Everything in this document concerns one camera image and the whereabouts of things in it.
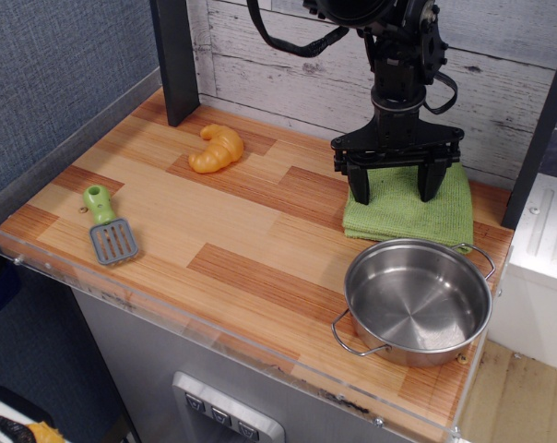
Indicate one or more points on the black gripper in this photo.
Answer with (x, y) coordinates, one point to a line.
(396, 136)

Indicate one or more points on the green cloth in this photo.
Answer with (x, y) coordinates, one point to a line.
(395, 209)

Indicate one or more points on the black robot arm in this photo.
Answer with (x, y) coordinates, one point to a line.
(405, 52)

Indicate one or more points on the stainless steel pot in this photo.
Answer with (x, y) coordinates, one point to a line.
(415, 302)

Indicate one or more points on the white ribbed box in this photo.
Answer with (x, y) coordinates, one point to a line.
(534, 245)

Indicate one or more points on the orange plastic croissant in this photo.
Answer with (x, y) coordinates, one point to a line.
(224, 147)

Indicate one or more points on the green grey toy spatula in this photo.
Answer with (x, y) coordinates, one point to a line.
(111, 236)

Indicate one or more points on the grey control panel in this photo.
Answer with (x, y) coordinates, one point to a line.
(209, 415)

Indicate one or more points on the grey cabinet front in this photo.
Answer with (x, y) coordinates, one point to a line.
(144, 343)

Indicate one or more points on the yellow object bottom left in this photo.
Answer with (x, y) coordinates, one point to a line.
(44, 433)

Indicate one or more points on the black mesh sleeve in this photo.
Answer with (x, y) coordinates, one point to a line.
(16, 432)

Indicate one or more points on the dark right support post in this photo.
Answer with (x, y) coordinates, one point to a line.
(533, 159)

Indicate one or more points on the dark support post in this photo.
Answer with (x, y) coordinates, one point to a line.
(176, 58)
(533, 159)

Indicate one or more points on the dark left support post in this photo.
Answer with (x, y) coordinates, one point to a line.
(176, 58)

